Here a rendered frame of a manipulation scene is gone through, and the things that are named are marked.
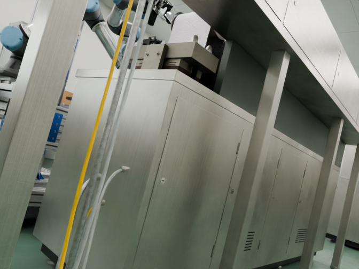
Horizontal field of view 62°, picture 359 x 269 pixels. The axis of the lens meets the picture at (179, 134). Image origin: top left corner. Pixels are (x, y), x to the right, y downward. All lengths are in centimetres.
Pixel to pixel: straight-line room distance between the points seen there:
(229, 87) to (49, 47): 87
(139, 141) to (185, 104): 21
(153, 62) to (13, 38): 82
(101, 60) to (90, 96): 416
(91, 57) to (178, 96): 445
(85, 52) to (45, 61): 480
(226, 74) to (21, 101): 89
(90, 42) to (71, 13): 484
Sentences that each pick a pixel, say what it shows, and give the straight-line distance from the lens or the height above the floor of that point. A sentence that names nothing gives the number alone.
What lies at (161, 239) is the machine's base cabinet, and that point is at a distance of 115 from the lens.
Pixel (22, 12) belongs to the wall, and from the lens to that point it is 502.
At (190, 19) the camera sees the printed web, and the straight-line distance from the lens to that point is 150.
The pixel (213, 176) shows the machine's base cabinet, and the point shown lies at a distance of 129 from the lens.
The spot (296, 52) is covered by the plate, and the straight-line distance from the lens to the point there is 134.
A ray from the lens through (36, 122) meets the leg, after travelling 58.
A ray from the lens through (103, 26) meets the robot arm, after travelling 188.
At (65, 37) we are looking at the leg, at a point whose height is 77.
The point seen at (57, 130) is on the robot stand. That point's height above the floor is 58.
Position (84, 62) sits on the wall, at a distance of 536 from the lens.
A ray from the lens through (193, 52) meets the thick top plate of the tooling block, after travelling 111.
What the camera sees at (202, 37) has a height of 115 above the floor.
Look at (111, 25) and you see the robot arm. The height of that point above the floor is 137.
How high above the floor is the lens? 62
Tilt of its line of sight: 4 degrees up
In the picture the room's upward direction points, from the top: 15 degrees clockwise
